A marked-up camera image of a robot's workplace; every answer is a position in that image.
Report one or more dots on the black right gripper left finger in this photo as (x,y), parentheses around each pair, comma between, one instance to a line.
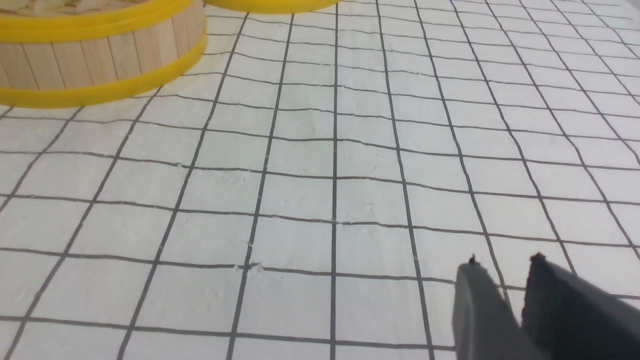
(483,324)

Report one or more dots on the bamboo steamer lid yellow rim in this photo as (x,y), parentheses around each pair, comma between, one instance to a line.
(274,7)

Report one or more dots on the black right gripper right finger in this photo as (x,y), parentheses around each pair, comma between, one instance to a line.
(568,318)

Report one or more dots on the white grid tablecloth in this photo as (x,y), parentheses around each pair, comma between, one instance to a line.
(308,190)

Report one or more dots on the bamboo steamer tray yellow rim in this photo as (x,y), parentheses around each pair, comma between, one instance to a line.
(58,54)

